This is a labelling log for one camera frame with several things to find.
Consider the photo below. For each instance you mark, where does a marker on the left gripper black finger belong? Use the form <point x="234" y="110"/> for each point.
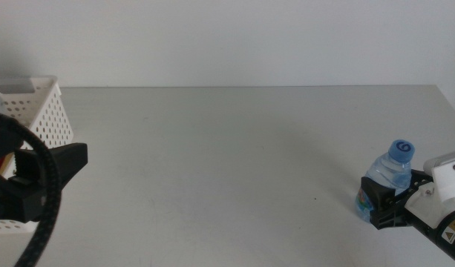
<point x="0" y="146"/>
<point x="73" y="155"/>

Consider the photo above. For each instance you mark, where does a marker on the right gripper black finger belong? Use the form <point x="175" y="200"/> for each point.
<point x="420" y="177"/>
<point x="379" y="196"/>

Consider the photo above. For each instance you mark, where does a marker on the clear water bottle blue cap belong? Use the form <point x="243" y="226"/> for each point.
<point x="392" y="170"/>

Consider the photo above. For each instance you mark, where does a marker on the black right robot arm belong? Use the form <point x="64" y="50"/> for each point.
<point x="453" y="248"/>

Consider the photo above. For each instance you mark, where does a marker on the white perforated plastic basket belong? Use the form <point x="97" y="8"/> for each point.
<point x="45" y="111"/>

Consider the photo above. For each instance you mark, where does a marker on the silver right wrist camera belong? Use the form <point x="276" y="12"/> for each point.
<point x="450" y="157"/>

